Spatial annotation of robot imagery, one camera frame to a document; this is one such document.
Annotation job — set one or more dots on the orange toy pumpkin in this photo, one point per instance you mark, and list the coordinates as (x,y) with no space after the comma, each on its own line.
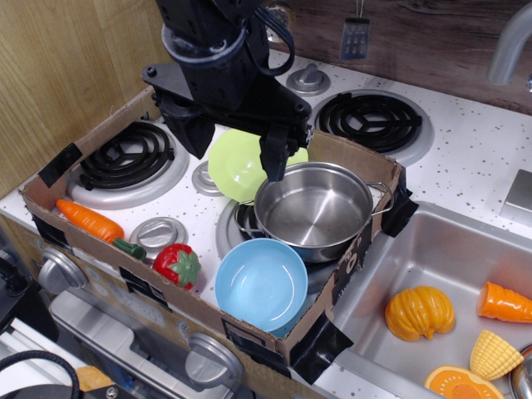
(418,312)

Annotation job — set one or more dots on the orange toy citrus slice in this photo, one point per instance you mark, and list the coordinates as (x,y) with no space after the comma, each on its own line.
(458,382)

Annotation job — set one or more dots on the silver faucet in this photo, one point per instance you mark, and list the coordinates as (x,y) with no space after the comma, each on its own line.
(510,45)

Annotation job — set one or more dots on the silver oven knob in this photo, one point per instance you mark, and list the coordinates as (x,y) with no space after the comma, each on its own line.
(210,364)
(59,273)

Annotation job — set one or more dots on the silver object in sink corner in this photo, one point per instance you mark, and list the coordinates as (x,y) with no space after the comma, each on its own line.
(520,377)

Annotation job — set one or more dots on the orange object bottom left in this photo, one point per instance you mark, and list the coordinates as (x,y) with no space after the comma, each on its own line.
(91,378)

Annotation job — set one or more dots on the front left black burner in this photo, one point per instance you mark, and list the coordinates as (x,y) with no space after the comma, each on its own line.
(138,165)

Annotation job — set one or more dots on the hanging grey toy spatula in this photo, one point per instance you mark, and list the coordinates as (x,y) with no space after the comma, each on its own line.
(355,35)

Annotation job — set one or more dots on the back right black burner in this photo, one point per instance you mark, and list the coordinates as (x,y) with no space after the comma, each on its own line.
(385,122)

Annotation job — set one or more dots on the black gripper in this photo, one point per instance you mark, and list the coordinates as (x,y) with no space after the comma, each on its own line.
(239,90)

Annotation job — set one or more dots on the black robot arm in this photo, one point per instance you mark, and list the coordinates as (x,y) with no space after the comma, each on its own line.
(204,29)

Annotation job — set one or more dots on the yellow toy corn piece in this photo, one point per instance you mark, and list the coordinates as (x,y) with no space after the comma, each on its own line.
(493,357)

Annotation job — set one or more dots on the light green plastic plate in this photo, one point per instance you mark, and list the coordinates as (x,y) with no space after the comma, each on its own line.
(234,165)

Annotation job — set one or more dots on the silver oven knob right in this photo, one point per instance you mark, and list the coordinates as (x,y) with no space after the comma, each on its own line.
(210,364)

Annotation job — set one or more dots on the silver knob back centre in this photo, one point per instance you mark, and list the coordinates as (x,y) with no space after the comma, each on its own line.
(310,81)

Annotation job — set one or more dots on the grey block right edge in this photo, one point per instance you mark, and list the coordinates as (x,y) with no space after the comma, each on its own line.
(517,204)

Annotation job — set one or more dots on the stainless steel pot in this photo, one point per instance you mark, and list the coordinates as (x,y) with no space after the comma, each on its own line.
(318,209)

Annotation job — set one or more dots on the silver oven knob left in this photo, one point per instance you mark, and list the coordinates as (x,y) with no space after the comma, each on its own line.
(59,273)

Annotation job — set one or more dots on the light blue plastic bowl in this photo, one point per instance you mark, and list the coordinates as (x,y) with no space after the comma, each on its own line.
(263,282)

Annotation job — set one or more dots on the silver knob near strawberry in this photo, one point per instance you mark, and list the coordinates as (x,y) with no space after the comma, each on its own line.
(156,234)

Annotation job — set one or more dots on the red toy strawberry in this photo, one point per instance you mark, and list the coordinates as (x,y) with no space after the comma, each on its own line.
(180,264)

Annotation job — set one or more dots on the orange toy carrot half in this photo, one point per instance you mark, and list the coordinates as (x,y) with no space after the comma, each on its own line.
(503,304)

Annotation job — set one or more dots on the silver oven door handle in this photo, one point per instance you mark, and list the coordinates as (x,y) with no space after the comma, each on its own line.
(156,363)

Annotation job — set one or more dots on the cardboard fence box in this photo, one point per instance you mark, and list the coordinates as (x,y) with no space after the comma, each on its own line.
(308,348)

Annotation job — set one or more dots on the silver knob inside box centre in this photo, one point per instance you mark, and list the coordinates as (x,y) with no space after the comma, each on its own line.
(203,182)

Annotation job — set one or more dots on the hanging silver strainer ladle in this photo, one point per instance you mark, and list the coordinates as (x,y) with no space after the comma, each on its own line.
(282,12)

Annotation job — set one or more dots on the stainless steel sink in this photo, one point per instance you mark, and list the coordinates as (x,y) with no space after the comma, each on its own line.
(437,248)

